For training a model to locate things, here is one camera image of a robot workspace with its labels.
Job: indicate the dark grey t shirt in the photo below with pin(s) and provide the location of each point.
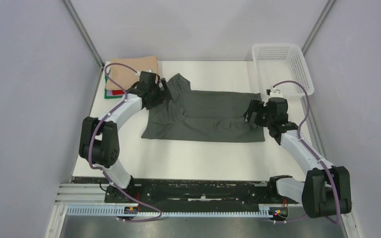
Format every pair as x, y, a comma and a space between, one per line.
205, 116

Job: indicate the aluminium rail profiles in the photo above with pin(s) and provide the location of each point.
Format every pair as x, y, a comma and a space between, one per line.
80, 194

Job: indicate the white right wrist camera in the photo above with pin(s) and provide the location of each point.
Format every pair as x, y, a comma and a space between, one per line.
273, 92

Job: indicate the white plastic basket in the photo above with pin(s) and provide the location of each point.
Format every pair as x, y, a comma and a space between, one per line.
277, 62

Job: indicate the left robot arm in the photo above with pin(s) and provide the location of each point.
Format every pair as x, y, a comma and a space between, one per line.
99, 139

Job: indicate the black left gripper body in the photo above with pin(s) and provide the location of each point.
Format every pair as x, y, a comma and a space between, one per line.
158, 96

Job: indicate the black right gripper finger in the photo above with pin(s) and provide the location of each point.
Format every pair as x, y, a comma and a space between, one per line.
257, 106
253, 119

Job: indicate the white slotted cable duct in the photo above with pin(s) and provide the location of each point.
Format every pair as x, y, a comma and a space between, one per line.
121, 211

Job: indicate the beige folded t shirt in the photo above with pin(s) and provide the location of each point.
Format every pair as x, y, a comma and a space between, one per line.
126, 77

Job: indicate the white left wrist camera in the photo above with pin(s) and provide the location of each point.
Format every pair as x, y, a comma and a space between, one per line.
140, 72

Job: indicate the green folded t shirt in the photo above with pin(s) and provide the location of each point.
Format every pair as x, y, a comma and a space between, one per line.
106, 96

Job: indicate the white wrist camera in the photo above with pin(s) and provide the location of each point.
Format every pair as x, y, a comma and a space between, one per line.
140, 72
273, 92

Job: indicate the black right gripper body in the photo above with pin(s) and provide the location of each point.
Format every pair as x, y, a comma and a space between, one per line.
267, 118

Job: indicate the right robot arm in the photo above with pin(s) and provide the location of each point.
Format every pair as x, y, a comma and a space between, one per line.
326, 190

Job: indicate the red folded t shirt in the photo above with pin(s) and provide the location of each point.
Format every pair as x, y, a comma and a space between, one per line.
117, 92

